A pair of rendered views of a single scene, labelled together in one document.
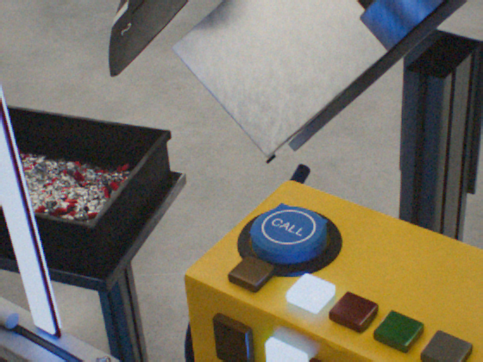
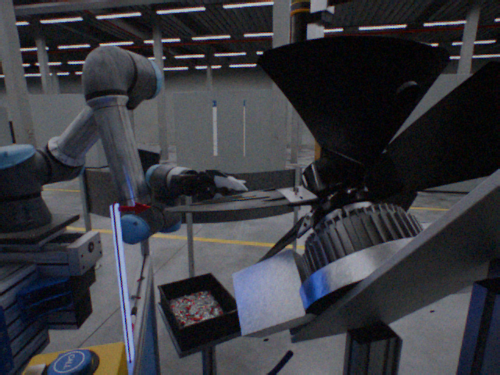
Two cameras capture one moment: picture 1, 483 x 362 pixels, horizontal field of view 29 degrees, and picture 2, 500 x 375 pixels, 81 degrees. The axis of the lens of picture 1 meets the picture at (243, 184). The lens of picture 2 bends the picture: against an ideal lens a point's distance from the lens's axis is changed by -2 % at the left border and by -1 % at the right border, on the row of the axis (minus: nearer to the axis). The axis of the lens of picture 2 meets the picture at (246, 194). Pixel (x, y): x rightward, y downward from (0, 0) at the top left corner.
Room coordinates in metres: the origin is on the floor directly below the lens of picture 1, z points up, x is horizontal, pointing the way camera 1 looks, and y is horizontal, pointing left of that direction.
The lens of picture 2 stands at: (0.28, -0.33, 1.33)
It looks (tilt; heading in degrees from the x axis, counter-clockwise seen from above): 13 degrees down; 37
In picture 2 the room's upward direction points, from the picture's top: straight up
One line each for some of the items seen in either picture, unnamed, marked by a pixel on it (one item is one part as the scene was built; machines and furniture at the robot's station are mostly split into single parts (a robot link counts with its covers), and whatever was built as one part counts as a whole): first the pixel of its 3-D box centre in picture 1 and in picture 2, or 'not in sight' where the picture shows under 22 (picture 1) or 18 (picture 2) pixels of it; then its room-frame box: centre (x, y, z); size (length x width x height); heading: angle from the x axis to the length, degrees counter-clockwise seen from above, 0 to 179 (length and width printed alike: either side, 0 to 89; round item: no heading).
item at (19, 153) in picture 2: not in sight; (15, 169); (0.55, 0.71, 1.20); 0.13 x 0.12 x 0.14; 20
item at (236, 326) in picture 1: (234, 343); not in sight; (0.34, 0.01, 1.04); 0.02 x 0.01 x 0.03; 51
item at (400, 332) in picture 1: (398, 331); not in sight; (0.31, -0.07, 1.08); 0.02 x 0.02 x 0.01; 51
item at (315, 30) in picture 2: not in sight; (306, 34); (0.82, -0.06, 1.49); 0.09 x 0.07 x 0.10; 86
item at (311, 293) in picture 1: (310, 293); not in sight; (0.34, -0.03, 1.08); 0.02 x 0.02 x 0.01; 51
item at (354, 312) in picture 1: (353, 311); not in sight; (0.32, -0.05, 1.08); 0.02 x 0.02 x 0.01; 51
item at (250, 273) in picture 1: (251, 273); (33, 373); (0.35, 0.00, 1.08); 0.02 x 0.02 x 0.01; 51
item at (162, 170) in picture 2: not in sight; (166, 179); (0.81, 0.36, 1.17); 0.11 x 0.08 x 0.09; 88
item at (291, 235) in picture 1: (289, 236); (70, 366); (0.38, -0.02, 1.08); 0.04 x 0.04 x 0.02
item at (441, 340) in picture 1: (446, 352); not in sight; (0.29, -0.08, 1.08); 0.02 x 0.02 x 0.01; 51
